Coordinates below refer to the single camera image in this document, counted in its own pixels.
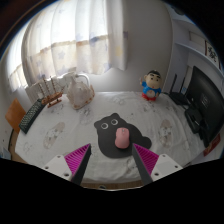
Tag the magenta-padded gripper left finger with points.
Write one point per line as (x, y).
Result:
(65, 165)

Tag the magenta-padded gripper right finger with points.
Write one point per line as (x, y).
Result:
(159, 166)

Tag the pink computer mouse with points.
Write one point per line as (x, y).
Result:
(122, 138)

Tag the black cat-shaped mouse pad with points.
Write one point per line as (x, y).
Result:
(106, 136)

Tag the white printed tablecloth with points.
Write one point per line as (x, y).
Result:
(66, 133)

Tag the red flat box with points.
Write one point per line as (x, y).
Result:
(211, 145)

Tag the black keyboard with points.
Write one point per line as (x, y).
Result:
(30, 116)

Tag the wooden sailing ship model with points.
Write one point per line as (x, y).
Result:
(52, 97)

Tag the orange wooden chair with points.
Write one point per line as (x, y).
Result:
(15, 115)

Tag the black router with antennas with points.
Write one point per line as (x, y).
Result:
(178, 96)

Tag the large white conch shell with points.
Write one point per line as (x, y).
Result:
(80, 93)

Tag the cartoon boy figurine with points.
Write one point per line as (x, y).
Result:
(150, 88)

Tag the white radiator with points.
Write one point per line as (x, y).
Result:
(33, 90)

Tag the black monitor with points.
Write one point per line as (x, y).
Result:
(208, 100)

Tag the white star-print curtain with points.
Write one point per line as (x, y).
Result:
(70, 36)

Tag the white wall shelf unit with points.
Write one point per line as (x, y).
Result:
(196, 43)

